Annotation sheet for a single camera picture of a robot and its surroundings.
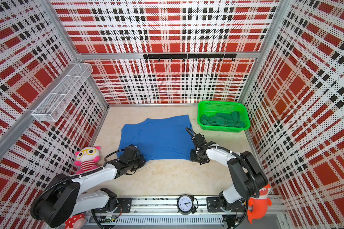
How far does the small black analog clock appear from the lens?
71cm

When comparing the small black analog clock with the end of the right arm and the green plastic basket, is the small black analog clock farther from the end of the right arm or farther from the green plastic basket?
the green plastic basket

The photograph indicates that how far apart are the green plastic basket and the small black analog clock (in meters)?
0.47

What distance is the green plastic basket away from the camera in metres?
1.01

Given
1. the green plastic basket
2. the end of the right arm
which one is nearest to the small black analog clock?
the end of the right arm
